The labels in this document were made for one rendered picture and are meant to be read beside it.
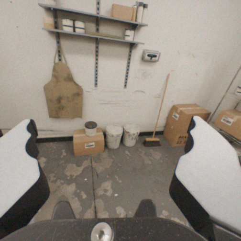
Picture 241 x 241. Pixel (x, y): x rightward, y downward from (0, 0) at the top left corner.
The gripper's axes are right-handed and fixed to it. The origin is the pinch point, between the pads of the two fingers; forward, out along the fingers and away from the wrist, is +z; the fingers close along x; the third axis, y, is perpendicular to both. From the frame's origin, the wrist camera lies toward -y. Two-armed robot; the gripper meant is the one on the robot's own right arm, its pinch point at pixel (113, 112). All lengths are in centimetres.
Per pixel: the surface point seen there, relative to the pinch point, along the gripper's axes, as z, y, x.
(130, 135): 173, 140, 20
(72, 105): 176, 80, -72
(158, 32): 211, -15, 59
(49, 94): 169, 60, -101
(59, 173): 109, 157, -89
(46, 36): 177, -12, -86
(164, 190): 93, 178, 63
